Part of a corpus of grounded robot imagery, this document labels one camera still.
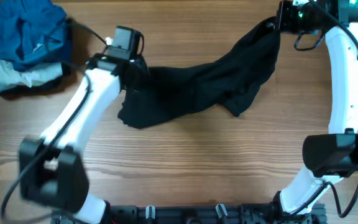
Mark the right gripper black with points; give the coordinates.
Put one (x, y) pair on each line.
(281, 20)

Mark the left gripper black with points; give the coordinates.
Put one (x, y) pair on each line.
(136, 73)

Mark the black shorts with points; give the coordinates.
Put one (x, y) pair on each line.
(233, 81)

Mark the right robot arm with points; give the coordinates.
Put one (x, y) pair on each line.
(332, 157)

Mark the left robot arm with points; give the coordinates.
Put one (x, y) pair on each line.
(52, 173)

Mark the dark folded garment under pile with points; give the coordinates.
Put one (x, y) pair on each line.
(64, 68)

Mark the blue crumpled garment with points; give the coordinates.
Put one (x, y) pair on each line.
(33, 32)

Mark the light blue white garment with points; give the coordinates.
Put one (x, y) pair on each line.
(8, 74)

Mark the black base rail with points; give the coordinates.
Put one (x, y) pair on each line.
(257, 213)

